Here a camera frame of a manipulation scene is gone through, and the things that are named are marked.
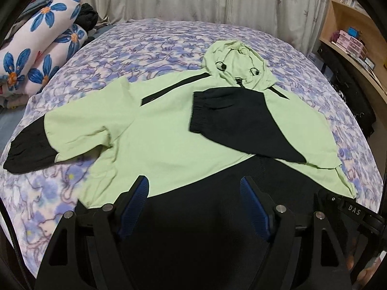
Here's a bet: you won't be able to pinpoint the green and black hooded jacket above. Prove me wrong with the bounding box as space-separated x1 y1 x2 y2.
2 39 357 290

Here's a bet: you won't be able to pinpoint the black clothes behind quilts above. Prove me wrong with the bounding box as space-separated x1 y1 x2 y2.
74 3 99 32

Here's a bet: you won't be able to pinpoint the pile of dark clothes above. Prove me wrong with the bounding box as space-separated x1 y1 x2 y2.
7 0 51 38

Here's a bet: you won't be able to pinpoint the person's right hand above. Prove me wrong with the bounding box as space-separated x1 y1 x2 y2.
346 253 381 289

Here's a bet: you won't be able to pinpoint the purple cat print blanket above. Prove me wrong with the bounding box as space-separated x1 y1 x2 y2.
1 19 383 274

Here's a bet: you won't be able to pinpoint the grey blue bed sheet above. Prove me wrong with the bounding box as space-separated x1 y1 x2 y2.
0 106 26 154

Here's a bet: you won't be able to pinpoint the folded beige blanket stack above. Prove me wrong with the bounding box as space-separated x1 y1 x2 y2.
0 85 30 109

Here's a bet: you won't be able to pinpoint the lower blue flower rolled quilt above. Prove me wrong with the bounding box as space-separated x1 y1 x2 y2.
22 24 87 97

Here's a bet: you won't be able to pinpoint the blue flower rolled quilt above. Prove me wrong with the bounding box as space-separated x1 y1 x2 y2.
22 24 87 97
1 0 85 97

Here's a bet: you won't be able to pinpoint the pink boxes on shelf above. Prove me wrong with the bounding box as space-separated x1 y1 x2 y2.
331 30 367 60

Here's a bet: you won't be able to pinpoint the wooden bookshelf desk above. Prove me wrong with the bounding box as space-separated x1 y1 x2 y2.
320 0 386 104

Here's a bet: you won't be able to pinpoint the upper blue flower rolled quilt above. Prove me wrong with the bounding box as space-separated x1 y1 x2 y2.
1 0 85 97

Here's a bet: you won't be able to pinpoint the white floral curtain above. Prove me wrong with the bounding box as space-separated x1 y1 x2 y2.
84 0 329 54

